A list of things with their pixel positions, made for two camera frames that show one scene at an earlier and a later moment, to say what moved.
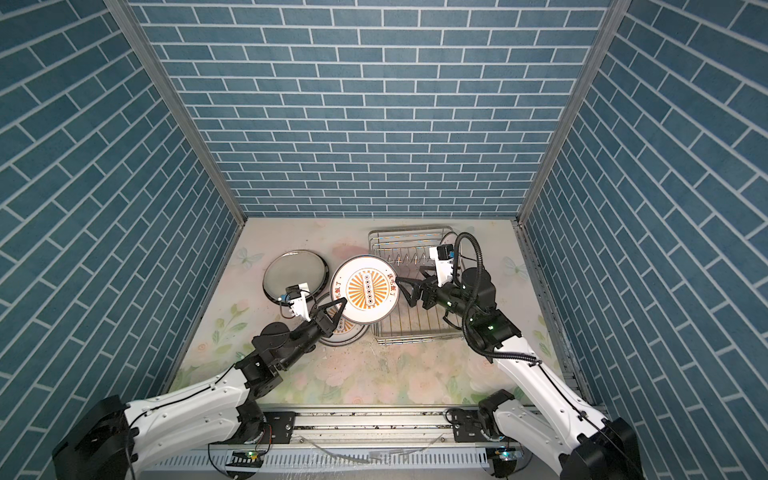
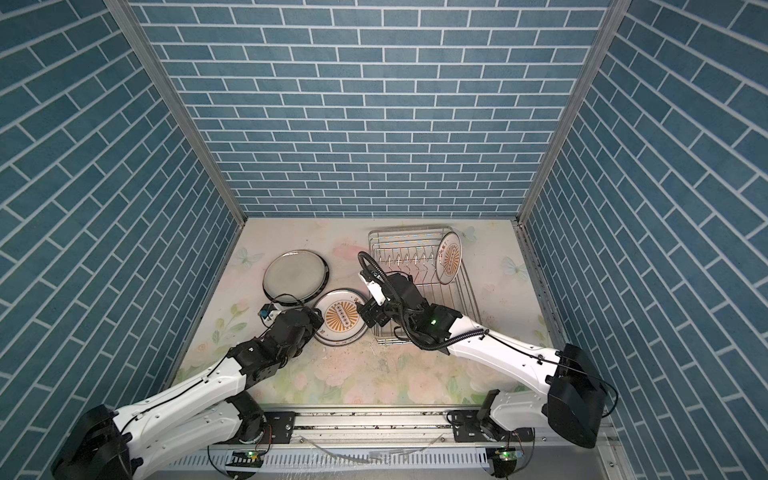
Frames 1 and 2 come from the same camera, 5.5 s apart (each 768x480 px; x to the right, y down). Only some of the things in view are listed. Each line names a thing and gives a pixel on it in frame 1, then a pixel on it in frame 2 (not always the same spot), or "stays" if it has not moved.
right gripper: (430, 285) -> (368, 306)
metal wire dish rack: (408, 249) stays
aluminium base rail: (355, 439) stays
